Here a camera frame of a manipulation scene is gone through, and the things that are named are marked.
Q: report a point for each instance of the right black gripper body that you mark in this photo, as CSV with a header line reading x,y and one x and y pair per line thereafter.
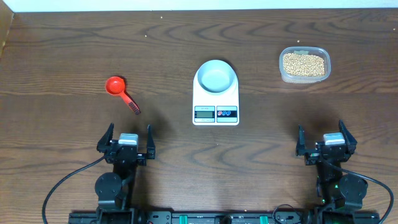
x,y
311,158

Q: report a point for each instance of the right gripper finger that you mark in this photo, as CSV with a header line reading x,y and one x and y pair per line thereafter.
x,y
350,141
301,148

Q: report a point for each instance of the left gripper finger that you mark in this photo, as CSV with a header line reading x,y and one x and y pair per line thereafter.
x,y
104,144
150,144

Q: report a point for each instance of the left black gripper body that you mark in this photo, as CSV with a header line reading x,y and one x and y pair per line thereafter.
x,y
142,161

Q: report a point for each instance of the red plastic measuring scoop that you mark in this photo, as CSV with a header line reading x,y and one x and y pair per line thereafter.
x,y
116,86

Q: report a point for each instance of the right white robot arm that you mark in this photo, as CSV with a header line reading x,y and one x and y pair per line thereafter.
x,y
342,193

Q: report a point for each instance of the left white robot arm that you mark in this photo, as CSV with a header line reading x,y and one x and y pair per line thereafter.
x,y
114,189

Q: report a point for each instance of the white digital kitchen scale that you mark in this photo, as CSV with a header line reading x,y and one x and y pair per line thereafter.
x,y
215,109

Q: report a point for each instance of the grey round bowl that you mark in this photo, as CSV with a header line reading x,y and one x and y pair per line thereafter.
x,y
216,76

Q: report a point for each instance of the clear plastic container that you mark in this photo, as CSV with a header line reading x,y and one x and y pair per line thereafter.
x,y
305,51

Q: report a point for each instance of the yellow soybeans in container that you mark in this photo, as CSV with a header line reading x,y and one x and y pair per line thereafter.
x,y
303,65

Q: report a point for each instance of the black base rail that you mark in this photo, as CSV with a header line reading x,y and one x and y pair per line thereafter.
x,y
217,217

